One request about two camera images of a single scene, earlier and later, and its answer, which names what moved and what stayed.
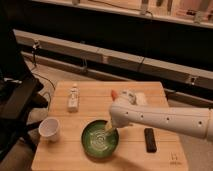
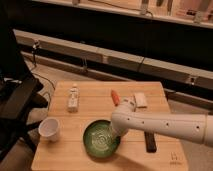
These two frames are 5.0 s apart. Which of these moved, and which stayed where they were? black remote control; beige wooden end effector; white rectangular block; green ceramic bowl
Moved: beige wooden end effector
Stayed: green ceramic bowl; white rectangular block; black remote control
